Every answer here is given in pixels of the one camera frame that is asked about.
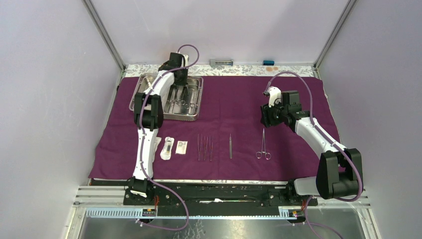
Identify slotted grey cable duct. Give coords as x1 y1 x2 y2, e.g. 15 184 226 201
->
86 207 296 220

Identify steel tweezers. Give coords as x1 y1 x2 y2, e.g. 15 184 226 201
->
209 136 213 161
197 134 202 161

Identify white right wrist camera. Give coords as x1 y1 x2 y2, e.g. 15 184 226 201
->
263 86 282 108

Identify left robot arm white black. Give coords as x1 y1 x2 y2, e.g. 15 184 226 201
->
128 52 188 205

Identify small white sterile packet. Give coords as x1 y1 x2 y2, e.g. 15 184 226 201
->
175 141 188 155

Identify blue plastic block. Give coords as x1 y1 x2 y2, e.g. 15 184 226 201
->
262 60 275 66

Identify remaining steel instrument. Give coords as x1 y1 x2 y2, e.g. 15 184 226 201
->
229 133 233 159

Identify purple cloth wrap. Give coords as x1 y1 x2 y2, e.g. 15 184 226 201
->
89 76 319 181

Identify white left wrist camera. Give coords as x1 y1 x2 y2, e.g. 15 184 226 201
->
183 54 189 67

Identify long white sterile packet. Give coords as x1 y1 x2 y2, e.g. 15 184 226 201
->
154 137 162 153

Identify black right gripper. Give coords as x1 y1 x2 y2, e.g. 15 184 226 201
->
260 99 288 128

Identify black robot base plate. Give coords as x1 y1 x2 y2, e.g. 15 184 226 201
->
123 178 319 217

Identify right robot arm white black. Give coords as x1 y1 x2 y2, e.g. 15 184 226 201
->
260 87 363 205

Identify perforated steel instrument tray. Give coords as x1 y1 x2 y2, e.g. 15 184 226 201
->
127 74 205 121

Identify steel surgical forceps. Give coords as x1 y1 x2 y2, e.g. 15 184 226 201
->
255 129 272 160

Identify steel scalpel handle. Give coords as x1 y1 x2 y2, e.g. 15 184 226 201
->
203 137 209 161

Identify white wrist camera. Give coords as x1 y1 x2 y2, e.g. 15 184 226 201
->
183 54 189 67
263 86 282 108

